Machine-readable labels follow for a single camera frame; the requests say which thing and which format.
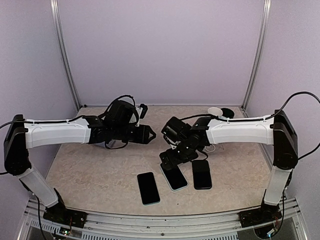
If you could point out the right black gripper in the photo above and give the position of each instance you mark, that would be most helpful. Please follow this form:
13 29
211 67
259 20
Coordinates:
174 160

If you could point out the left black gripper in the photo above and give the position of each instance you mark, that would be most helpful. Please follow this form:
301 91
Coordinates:
143 137

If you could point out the light blue phone case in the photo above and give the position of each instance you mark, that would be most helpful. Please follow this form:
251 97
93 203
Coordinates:
165 175

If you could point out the clear phone case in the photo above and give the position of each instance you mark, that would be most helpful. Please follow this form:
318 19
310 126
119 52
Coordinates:
213 148

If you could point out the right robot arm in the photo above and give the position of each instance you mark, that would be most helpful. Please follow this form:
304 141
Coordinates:
274 129

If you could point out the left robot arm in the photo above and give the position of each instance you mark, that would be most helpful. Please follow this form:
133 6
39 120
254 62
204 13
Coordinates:
24 134

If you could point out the lavender phone case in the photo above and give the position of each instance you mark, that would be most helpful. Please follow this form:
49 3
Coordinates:
109 145

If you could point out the black phone teal edge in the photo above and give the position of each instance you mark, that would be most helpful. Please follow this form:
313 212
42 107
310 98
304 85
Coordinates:
148 188

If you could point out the light blue mug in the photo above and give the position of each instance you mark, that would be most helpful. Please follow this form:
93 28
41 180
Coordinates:
215 111

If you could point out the dark green mug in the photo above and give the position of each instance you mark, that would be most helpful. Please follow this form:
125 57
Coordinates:
228 113

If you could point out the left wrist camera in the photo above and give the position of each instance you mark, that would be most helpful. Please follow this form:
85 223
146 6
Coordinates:
141 110

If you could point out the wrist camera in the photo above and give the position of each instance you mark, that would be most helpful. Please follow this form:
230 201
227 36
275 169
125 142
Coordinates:
141 110
172 129

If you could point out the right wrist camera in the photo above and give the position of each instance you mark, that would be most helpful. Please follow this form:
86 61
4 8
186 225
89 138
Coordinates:
172 129

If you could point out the aluminium frame rail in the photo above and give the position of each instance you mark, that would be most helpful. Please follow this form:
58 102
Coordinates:
228 225

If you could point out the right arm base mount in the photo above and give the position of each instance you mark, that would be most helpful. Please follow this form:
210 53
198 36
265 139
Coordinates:
263 214

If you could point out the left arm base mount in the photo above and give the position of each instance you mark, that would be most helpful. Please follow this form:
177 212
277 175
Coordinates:
66 216

